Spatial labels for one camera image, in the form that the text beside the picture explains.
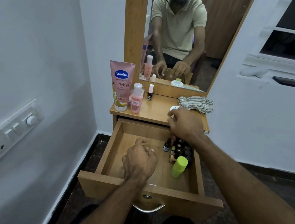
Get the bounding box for person's left forearm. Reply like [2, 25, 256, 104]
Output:
[71, 171, 147, 224]

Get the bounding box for white framed window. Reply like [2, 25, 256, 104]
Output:
[242, 0, 295, 76]

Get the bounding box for pink lotion tube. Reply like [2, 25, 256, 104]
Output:
[103, 60, 136, 113]

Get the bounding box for neon green tube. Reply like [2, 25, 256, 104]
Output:
[170, 155, 190, 180]

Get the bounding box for white wall switch board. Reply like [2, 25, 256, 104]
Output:
[0, 94, 47, 184]

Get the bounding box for pink bottle white cap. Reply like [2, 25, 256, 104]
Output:
[128, 82, 146, 115]

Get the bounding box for dressing table mirror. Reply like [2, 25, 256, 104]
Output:
[136, 0, 253, 98]

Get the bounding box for striped green white cloth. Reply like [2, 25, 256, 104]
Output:
[176, 93, 215, 116]

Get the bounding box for person's right hand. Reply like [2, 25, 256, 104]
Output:
[164, 105, 208, 146]

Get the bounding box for wooden drawer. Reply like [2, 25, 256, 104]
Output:
[74, 113, 234, 224]

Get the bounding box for white cap nail polish bottle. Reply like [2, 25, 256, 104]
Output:
[146, 83, 155, 102]

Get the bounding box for clear box of pink tubes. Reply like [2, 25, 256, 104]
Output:
[128, 87, 146, 108]

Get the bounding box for white object on sill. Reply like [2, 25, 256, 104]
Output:
[239, 64, 269, 80]

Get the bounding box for person's left hand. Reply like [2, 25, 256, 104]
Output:
[119, 136, 161, 186]

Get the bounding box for wooden dressing table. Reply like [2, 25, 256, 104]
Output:
[105, 0, 256, 145]

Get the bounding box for person's right forearm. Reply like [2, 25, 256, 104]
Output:
[181, 132, 295, 224]

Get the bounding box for black phone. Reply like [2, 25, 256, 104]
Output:
[271, 76, 295, 88]

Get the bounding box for blue label nail polish bottle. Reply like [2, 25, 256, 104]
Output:
[162, 137, 172, 153]

